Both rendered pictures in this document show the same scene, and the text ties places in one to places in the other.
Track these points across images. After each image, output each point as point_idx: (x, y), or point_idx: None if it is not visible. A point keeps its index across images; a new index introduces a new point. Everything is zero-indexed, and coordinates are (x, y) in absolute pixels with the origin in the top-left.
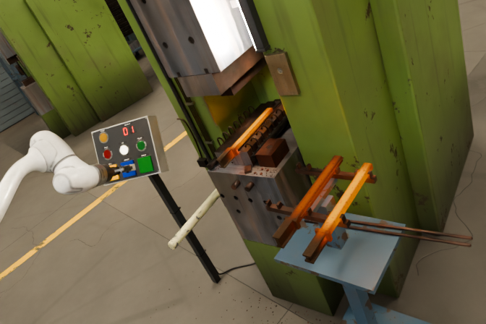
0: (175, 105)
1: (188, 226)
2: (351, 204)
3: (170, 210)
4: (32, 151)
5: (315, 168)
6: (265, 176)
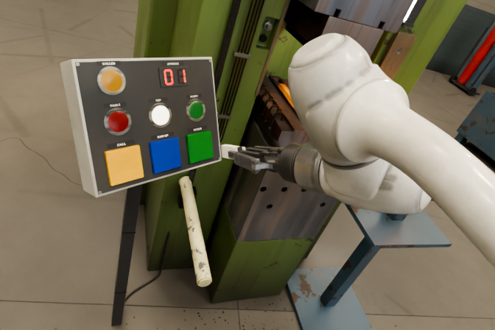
0: (202, 50)
1: (203, 242)
2: None
3: (129, 227)
4: (401, 95)
5: None
6: None
